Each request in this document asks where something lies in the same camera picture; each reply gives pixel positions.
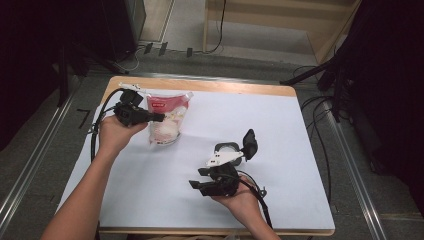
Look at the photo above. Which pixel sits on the light wooden shelf frame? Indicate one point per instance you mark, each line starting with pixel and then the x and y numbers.
pixel 283 20

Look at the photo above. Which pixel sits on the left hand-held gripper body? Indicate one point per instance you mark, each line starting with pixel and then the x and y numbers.
pixel 130 113

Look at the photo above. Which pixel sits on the dark curtain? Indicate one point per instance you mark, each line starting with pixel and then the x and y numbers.
pixel 393 83
pixel 26 50

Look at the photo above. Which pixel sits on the black metal stand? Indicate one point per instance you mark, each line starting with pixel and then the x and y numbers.
pixel 63 73

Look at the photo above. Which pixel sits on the metal floor rail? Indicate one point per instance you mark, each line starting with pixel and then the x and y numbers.
pixel 30 170
pixel 356 173

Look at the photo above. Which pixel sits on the person's left hand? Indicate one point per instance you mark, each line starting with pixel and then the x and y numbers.
pixel 115 135

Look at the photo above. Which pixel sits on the clear jar with black lid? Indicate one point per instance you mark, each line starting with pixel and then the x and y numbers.
pixel 250 143

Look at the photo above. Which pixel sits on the white paper sheet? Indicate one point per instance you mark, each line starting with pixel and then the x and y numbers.
pixel 233 110

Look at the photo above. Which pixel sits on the red and white plastic pouch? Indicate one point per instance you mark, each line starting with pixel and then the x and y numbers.
pixel 168 128

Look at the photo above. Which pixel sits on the person's right hand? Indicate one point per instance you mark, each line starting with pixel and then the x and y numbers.
pixel 243 206

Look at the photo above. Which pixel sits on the black cabinet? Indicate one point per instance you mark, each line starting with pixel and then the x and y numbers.
pixel 123 23

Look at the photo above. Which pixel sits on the black tripod stand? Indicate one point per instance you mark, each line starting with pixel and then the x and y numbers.
pixel 328 71

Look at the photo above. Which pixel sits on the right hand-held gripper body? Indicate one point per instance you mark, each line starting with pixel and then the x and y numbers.
pixel 225 181

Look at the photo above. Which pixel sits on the wooden table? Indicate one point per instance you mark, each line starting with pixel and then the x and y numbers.
pixel 200 85

